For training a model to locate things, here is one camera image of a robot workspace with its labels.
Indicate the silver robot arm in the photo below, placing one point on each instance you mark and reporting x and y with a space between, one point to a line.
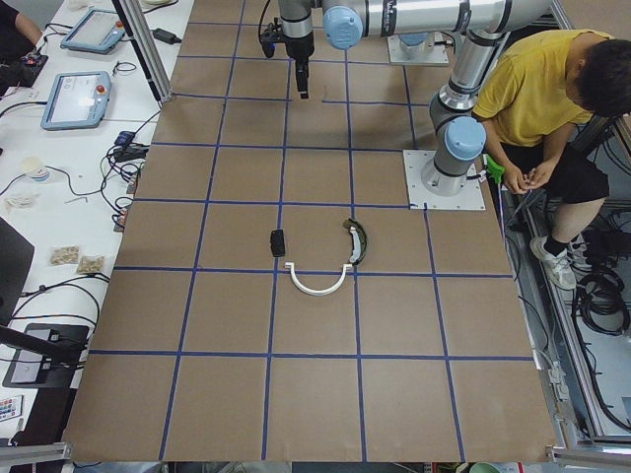
479 30

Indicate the aluminium frame post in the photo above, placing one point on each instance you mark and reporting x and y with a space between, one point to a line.
138 31

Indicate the blue teach pendant far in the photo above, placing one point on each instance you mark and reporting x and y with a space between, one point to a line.
98 31

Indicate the white paper cup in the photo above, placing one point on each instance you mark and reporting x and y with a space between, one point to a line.
35 169

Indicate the blue teach pendant near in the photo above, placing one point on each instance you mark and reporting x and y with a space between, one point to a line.
77 101

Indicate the black rectangular plastic part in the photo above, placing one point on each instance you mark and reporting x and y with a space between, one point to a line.
277 243

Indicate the bag of small parts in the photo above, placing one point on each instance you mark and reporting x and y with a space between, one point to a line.
64 255

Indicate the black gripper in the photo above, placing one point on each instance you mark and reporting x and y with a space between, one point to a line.
300 47

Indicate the blue teach pendant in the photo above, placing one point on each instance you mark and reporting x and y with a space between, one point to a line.
77 101
98 31

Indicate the person in yellow shirt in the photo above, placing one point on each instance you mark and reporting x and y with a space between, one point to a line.
543 87

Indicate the black power adapter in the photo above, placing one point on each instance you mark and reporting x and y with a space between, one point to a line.
165 36

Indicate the green curved brake shoe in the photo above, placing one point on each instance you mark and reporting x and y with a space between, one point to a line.
359 241

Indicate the green plastic clip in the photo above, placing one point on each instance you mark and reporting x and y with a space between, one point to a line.
493 169

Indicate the white curved plastic arc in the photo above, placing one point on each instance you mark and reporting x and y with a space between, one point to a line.
318 285

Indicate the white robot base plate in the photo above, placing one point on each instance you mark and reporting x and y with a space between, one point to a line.
428 189

